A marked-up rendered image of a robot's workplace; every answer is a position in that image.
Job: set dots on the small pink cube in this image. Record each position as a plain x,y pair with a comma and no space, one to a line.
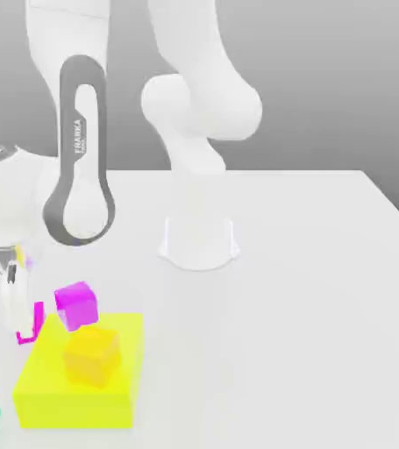
39,317

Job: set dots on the small magenta cube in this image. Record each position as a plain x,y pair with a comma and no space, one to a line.
78,308

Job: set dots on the large yellow box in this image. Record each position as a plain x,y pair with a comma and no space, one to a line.
69,407

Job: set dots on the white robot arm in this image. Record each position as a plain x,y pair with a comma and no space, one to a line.
199,105

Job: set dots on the small orange cube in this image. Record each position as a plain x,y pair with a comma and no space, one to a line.
92,357

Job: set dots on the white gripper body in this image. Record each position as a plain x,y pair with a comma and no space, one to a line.
18,308

